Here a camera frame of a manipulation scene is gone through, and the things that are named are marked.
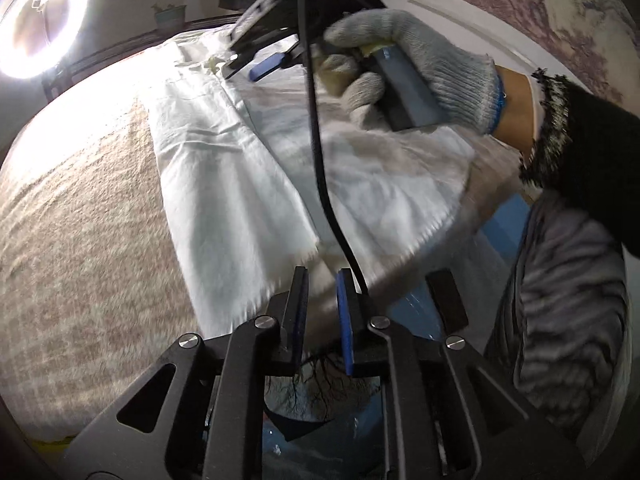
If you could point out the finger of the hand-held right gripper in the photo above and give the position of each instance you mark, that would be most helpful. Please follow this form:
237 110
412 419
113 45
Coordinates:
235 65
265 67

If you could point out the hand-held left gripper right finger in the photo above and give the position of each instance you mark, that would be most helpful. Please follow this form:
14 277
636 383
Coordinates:
345 320

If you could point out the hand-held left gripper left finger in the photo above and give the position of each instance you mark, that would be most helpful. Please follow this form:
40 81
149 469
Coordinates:
299 315

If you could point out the white garment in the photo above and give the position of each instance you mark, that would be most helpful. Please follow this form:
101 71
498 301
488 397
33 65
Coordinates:
225 185

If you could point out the person's right forearm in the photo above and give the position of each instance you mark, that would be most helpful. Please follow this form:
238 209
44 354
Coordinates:
590 150

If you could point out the person's right hand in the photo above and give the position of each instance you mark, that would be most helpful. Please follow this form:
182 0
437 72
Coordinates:
425 55

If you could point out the potted plant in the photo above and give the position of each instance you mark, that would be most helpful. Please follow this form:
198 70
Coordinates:
170 17

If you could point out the person's striped clothing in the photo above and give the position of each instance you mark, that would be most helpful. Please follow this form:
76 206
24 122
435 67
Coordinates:
565 310

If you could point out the beige plaid blanket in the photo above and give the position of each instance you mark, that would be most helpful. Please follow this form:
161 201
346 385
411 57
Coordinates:
75 235

